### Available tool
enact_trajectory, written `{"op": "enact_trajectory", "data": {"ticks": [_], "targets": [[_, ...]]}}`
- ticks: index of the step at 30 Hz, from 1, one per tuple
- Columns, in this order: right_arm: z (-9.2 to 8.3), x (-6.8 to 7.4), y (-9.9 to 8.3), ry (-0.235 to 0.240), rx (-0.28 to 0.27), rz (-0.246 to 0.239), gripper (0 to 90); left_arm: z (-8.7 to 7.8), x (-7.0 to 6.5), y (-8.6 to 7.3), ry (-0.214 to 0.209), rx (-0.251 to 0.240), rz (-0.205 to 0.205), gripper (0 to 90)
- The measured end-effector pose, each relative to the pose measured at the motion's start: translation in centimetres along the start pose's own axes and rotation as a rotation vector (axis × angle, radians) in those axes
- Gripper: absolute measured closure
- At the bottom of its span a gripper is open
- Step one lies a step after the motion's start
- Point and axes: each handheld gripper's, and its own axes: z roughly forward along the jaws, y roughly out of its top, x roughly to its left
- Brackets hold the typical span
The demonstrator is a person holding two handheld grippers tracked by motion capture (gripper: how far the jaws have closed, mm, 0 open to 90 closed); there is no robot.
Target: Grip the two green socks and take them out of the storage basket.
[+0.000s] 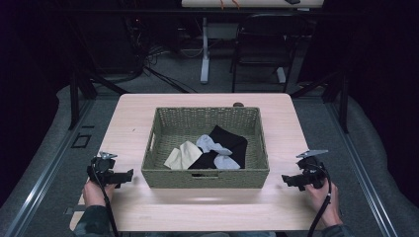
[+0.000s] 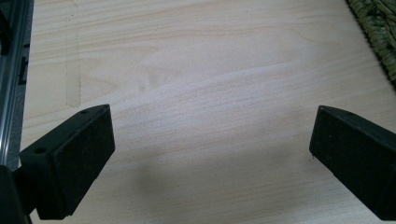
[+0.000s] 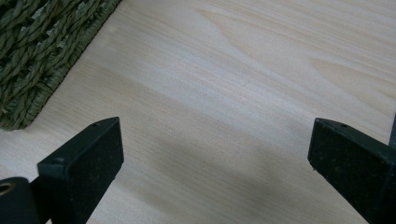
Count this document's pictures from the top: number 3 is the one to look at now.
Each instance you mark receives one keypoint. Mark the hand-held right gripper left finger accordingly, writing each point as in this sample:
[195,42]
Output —
[84,174]

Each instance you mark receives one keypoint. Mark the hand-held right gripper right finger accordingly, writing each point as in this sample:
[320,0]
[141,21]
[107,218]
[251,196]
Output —
[351,168]

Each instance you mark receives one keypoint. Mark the green woven basket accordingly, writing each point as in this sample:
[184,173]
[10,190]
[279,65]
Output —
[34,56]

